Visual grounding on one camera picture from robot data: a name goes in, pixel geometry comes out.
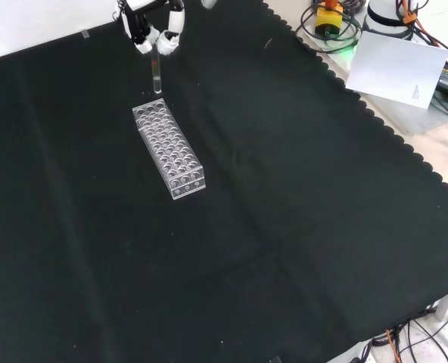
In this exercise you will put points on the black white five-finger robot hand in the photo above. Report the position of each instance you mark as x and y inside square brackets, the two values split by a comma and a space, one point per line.
[170, 36]

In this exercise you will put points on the clear glass test tube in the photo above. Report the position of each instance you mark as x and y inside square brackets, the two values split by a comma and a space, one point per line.
[156, 77]

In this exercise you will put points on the clear plastic test tube rack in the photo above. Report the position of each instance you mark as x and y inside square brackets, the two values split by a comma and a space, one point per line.
[171, 155]

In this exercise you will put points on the clear tape strip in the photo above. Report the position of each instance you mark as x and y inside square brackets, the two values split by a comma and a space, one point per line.
[85, 34]
[275, 359]

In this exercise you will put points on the yellow stop button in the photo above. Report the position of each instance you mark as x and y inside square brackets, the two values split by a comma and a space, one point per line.
[328, 19]

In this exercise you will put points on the black bench cloth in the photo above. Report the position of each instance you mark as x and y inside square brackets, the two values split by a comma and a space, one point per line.
[284, 227]

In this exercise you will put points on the white paper sheet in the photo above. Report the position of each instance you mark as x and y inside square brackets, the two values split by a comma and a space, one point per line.
[396, 66]

